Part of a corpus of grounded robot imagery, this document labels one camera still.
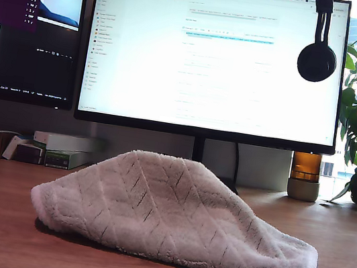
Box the large monitor with white screen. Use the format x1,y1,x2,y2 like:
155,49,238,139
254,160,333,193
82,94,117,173
64,0,357,210

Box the small dark purple box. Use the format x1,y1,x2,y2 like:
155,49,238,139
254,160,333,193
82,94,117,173
13,142,47,166

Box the small white tilted box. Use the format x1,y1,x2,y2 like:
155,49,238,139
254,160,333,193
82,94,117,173
1,132,36,164

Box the dark monitor with terminal windows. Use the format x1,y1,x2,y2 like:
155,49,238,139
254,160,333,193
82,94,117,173
0,0,90,112

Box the flat white box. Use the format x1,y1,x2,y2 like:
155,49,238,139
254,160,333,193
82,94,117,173
32,128,109,159

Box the white pink fluffy tea towel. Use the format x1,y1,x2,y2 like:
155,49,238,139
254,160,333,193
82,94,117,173
21,134,332,268

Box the green and white box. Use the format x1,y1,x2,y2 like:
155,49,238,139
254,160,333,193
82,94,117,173
43,146,95,175

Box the black headphones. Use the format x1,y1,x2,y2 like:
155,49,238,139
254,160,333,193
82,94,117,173
292,0,348,86

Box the black monitor power cable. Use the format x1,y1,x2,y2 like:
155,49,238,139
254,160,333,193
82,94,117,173
229,142,247,189

